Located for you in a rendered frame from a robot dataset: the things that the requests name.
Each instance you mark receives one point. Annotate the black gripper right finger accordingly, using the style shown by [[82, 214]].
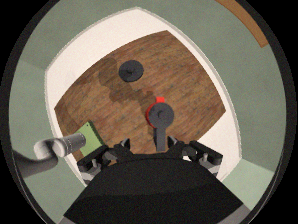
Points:
[[206, 156]]

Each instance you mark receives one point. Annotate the red kettle with black handle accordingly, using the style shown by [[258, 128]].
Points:
[[161, 116]]

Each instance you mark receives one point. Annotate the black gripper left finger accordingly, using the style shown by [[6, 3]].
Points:
[[93, 163]]

